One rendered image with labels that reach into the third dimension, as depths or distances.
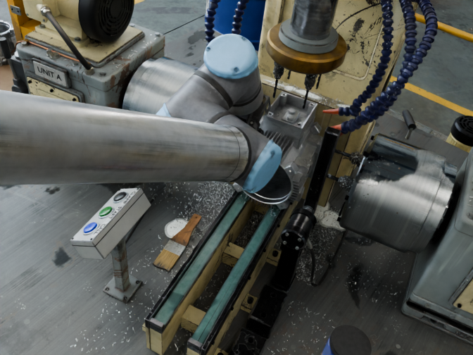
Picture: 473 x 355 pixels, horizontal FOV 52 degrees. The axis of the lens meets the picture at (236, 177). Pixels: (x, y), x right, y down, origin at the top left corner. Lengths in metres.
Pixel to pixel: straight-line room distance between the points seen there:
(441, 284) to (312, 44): 0.61
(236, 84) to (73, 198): 0.74
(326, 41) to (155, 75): 0.44
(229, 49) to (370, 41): 0.52
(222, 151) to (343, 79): 0.73
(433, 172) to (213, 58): 0.56
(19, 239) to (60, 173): 0.91
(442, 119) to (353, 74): 2.24
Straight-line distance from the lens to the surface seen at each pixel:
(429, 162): 1.15
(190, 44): 2.13
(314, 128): 1.27
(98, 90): 1.28
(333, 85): 1.36
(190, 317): 1.15
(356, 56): 1.32
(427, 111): 3.56
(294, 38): 1.07
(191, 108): 0.82
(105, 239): 1.00
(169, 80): 1.25
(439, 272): 1.19
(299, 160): 1.18
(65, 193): 1.47
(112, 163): 0.52
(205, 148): 0.63
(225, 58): 0.85
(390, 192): 1.11
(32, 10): 1.34
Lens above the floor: 1.85
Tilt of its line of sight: 44 degrees down
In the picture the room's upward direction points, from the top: 8 degrees clockwise
